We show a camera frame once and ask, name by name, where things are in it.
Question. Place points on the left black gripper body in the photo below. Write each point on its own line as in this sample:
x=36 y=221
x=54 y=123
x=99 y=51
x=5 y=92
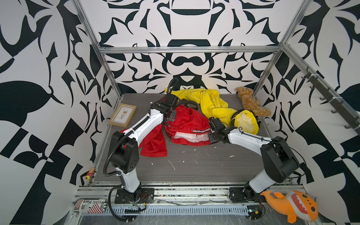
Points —
x=173 y=116

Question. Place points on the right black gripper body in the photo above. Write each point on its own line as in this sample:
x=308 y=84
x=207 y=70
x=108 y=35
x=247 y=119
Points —
x=212 y=136

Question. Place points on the black leather belt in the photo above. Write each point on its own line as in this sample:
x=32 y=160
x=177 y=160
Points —
x=188 y=103

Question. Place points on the red trousers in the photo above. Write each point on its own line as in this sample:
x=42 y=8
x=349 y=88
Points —
x=190 y=127

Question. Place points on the yellow trousers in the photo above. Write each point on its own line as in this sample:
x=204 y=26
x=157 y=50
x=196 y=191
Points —
x=213 y=106

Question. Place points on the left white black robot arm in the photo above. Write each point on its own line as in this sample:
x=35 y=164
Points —
x=123 y=155

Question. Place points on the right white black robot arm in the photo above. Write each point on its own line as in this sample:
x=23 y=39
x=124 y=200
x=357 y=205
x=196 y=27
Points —
x=278 y=159

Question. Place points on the brown teddy bear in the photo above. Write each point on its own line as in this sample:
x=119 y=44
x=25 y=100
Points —
x=249 y=103

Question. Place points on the wooden framed picture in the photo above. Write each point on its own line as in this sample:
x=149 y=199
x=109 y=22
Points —
x=123 y=115

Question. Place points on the small green circuit board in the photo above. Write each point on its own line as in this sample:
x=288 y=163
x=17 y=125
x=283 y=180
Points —
x=254 y=213

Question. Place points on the small red yellow toy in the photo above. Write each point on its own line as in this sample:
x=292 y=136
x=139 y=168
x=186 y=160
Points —
x=90 y=174

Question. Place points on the orange shark plush toy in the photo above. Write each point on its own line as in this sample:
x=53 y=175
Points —
x=294 y=205

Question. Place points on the red white printed box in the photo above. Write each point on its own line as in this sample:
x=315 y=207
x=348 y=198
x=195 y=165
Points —
x=90 y=206

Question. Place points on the white cable duct strip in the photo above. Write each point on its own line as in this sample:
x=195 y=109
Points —
x=169 y=210

